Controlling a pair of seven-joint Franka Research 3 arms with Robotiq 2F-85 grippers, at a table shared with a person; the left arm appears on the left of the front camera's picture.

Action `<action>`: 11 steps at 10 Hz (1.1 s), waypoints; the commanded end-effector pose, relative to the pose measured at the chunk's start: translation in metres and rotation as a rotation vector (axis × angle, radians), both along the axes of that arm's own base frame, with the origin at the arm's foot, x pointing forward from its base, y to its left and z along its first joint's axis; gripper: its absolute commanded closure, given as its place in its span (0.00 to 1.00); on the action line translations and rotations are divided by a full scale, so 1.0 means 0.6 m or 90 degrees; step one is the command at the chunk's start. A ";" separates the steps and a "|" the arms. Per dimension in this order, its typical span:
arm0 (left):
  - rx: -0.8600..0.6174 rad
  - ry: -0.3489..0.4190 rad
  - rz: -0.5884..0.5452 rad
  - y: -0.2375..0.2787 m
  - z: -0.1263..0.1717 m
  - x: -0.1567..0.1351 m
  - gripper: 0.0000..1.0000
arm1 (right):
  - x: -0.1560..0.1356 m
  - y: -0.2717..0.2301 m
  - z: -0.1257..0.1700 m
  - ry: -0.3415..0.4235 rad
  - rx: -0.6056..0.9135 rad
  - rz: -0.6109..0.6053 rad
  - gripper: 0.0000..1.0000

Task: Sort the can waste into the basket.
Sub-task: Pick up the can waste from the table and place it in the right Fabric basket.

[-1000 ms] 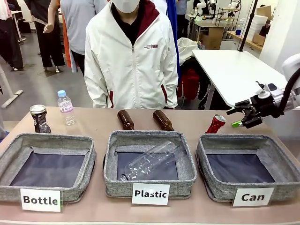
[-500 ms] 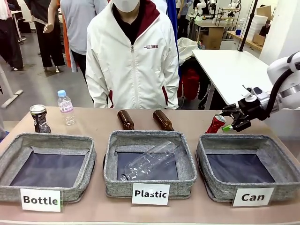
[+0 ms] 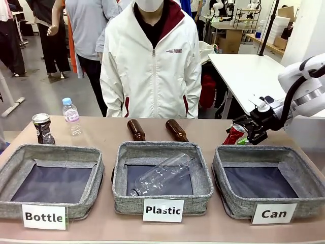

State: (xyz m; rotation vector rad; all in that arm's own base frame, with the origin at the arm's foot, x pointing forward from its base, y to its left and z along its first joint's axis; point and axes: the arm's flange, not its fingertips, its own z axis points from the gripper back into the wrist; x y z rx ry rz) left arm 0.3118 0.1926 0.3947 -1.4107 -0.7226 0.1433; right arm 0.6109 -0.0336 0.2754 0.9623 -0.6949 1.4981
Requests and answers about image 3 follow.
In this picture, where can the bystander in dark clothes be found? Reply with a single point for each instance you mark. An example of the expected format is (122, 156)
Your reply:
(10, 43)

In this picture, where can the crushed red can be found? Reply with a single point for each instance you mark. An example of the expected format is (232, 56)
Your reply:
(234, 136)

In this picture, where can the black stand pole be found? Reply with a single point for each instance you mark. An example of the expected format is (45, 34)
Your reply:
(266, 28)

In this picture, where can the wooden workbench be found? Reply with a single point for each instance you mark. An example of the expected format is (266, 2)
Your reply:
(266, 44)

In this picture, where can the large clear plastic bottle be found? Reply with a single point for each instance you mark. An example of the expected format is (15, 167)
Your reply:
(162, 174)

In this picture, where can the white Bottle label card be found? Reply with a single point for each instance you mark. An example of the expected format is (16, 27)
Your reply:
(44, 216)

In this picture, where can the bystander in black trousers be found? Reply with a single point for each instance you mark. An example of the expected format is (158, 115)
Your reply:
(54, 50)

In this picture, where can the person in white jacket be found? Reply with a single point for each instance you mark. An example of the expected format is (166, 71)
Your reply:
(152, 76)

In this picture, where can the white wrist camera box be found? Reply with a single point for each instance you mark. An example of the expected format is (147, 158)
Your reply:
(266, 101)

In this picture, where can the crushed dark can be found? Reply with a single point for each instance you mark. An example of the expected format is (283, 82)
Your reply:
(44, 129)

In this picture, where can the brown glass bottle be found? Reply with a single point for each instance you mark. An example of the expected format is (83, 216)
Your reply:
(176, 130)
(136, 130)

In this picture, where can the white Can label card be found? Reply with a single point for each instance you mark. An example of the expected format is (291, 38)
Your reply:
(273, 213)

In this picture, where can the white desk leg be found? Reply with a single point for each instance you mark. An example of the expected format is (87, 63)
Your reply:
(10, 101)

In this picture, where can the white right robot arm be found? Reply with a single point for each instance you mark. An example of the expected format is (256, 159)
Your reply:
(295, 76)

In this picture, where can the grey basket labelled Can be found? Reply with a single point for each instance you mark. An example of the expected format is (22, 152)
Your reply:
(269, 153)

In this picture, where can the small clear water bottle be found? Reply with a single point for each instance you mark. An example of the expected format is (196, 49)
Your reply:
(71, 117)

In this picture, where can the bystander in grey shirt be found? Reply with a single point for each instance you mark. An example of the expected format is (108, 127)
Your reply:
(89, 28)

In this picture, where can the red bag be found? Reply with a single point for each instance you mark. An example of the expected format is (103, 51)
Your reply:
(208, 91)

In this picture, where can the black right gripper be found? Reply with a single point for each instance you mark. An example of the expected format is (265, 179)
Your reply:
(265, 119)

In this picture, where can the blue bottle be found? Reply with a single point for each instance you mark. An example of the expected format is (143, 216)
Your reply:
(258, 33)

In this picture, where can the white side table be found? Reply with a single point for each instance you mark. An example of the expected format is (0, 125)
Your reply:
(248, 73)

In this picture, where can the grey basket labelled Plastic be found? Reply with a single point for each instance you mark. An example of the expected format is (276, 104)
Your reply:
(162, 150)

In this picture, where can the grey basket labelled Bottle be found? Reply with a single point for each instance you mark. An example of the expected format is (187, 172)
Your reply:
(50, 208)

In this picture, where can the white face mask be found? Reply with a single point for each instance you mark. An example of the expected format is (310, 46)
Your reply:
(151, 4)

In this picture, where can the brown cardboard box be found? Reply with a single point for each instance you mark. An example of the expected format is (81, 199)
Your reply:
(229, 42)

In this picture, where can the white Plastic label card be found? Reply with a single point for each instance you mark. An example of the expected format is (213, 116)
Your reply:
(163, 210)

